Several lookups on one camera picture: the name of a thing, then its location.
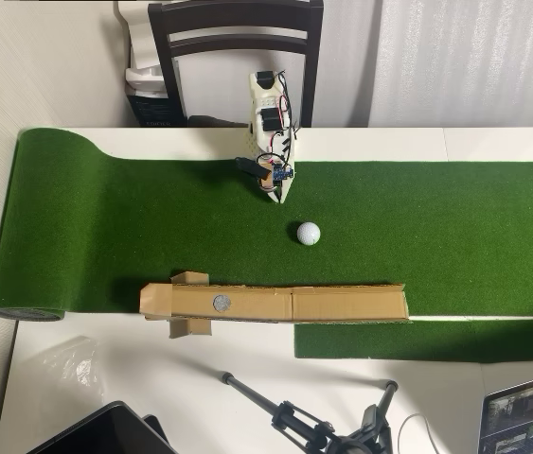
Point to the small green turf piece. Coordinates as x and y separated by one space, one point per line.
413 340

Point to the laptop screen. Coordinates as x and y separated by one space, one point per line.
526 416

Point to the black tablet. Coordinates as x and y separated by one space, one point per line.
105 432

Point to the white golf ball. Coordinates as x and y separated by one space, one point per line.
308 233

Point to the long green putting mat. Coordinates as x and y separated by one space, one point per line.
152 213

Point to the brown cardboard ramp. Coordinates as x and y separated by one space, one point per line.
342 305

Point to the clear plastic bag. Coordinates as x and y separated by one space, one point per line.
74 366

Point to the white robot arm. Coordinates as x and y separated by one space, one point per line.
266 101

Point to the dark cardboard product box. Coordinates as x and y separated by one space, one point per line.
152 111

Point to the dark wooden chair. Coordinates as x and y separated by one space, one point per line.
233 14

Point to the white curtain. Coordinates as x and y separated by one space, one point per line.
460 61

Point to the white styrofoam packing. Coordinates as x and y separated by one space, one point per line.
140 42

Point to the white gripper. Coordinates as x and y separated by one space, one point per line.
287 189

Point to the black tripod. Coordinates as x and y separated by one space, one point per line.
294 416

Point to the blue wrist camera board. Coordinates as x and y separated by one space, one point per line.
282 173

